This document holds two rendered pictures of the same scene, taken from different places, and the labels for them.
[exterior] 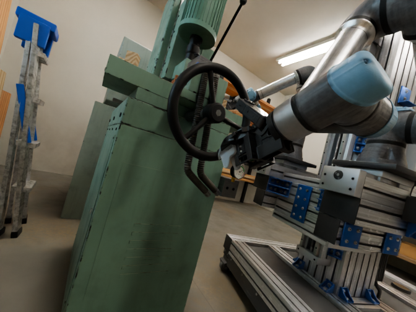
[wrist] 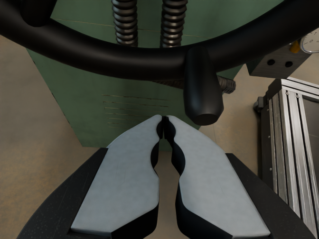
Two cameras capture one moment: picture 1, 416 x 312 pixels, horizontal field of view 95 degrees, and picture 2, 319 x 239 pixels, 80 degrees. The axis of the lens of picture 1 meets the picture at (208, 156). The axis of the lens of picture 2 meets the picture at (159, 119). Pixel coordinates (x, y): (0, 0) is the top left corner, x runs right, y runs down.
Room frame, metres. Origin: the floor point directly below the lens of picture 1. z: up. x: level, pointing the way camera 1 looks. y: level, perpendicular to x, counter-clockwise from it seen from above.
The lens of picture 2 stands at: (0.47, -0.06, 0.80)
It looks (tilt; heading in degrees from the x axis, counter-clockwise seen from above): 59 degrees down; 19
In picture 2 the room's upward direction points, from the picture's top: 15 degrees clockwise
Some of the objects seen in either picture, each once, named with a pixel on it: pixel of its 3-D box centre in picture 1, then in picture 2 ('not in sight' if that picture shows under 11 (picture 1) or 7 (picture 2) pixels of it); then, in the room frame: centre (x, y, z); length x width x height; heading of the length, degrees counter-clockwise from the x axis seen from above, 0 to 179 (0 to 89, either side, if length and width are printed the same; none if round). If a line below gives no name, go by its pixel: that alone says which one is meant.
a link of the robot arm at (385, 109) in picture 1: (352, 114); not in sight; (0.36, -0.24, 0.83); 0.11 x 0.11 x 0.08; 31
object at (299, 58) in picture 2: (223, 185); (273, 41); (0.88, -0.10, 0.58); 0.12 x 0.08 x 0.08; 32
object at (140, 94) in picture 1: (179, 116); not in sight; (0.81, 0.16, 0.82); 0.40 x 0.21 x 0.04; 122
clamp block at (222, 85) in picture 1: (200, 89); not in sight; (0.70, 0.09, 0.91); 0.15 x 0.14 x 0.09; 122
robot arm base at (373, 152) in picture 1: (382, 155); not in sight; (0.74, -0.65, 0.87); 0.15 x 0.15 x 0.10
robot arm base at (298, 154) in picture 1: (291, 151); not in sight; (1.21, -0.50, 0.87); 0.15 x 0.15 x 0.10
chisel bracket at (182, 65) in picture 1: (184, 74); not in sight; (0.88, 0.20, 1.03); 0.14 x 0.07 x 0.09; 32
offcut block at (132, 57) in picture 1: (132, 60); not in sight; (0.63, 0.33, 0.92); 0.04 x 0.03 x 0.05; 93
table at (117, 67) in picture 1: (187, 103); not in sight; (0.77, 0.14, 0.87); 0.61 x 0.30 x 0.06; 122
